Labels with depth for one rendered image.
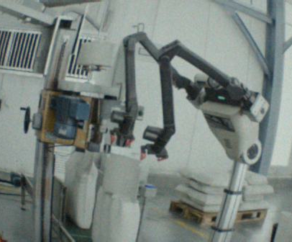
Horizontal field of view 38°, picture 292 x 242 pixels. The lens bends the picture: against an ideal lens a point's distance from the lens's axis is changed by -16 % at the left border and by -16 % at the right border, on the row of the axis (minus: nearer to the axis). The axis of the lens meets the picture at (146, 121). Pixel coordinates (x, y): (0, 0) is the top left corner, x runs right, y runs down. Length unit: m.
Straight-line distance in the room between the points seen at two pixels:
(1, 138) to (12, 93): 0.58
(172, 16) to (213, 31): 0.84
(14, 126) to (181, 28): 3.52
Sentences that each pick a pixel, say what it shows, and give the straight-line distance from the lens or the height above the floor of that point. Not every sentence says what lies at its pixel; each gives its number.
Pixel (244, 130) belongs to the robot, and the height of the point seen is 1.31.
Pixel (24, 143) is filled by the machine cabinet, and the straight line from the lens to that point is 5.71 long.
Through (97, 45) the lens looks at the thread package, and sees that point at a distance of 2.80.
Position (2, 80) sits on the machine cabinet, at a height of 1.33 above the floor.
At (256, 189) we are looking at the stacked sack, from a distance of 6.01.
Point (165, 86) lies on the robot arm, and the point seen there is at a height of 1.46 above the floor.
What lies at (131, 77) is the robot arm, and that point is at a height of 1.48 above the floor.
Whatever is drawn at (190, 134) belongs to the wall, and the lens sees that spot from 7.97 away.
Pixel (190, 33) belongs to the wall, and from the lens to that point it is 7.90.
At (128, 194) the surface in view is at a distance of 2.67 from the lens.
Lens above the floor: 1.41
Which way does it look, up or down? 3 degrees down
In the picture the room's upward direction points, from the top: 10 degrees clockwise
